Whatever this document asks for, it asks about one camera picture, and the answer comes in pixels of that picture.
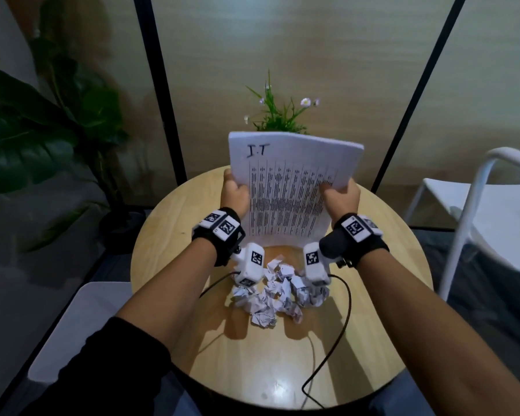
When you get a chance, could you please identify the person's left hand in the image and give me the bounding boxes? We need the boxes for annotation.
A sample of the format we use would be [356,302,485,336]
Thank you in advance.
[220,168,251,221]

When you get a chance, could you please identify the person's right hand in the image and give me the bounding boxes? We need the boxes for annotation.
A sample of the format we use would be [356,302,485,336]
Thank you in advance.
[318,178,362,228]

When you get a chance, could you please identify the stack of white printed papers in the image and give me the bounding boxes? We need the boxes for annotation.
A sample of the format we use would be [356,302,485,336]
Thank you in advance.
[228,131,366,249]

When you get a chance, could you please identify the pile of paper scraps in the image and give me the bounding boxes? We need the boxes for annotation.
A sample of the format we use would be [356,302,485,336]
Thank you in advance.
[229,254,331,330]

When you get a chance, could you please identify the person's left forearm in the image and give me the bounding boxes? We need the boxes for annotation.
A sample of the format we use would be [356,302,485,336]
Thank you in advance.
[117,237,220,354]

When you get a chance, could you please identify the person's right forearm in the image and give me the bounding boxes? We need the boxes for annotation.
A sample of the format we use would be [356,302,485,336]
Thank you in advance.
[357,248,520,416]

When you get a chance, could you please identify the person's grey trousers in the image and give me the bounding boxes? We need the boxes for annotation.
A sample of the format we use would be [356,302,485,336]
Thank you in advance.
[154,367,439,416]

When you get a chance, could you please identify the person's black sleeve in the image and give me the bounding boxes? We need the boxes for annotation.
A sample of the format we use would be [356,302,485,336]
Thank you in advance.
[19,317,173,416]

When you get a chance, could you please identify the black right wristband with markers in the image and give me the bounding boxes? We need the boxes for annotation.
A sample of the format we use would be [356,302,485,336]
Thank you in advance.
[319,214,391,269]

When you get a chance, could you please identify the small potted green plant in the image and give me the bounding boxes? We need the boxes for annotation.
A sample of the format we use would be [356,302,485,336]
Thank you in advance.
[243,69,321,135]

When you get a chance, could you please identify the white metal chair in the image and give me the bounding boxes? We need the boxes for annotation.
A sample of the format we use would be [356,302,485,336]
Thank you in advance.
[405,147,520,302]

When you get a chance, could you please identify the large leafy potted plant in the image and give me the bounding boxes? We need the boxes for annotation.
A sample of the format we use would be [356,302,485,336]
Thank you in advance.
[0,0,146,252]

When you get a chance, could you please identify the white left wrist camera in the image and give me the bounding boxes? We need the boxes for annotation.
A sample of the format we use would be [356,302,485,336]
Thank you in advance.
[232,242,266,288]

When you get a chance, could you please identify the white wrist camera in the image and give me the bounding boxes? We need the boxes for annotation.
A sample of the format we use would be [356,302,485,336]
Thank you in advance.
[302,241,332,287]
[232,242,266,288]

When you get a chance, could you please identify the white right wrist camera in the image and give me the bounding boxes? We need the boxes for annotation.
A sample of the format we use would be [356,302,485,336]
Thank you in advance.
[302,241,332,287]

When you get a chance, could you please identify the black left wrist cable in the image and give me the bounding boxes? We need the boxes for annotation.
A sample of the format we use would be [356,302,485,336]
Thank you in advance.
[198,270,242,299]

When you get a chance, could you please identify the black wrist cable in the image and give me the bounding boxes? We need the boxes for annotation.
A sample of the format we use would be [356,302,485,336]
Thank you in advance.
[198,270,242,299]
[301,272,352,410]

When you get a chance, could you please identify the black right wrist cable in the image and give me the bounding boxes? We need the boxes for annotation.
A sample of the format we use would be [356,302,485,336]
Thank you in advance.
[301,272,352,410]

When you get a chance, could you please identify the black partition frame post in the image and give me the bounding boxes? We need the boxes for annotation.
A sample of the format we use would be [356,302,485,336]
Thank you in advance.
[132,0,188,187]
[370,0,468,195]

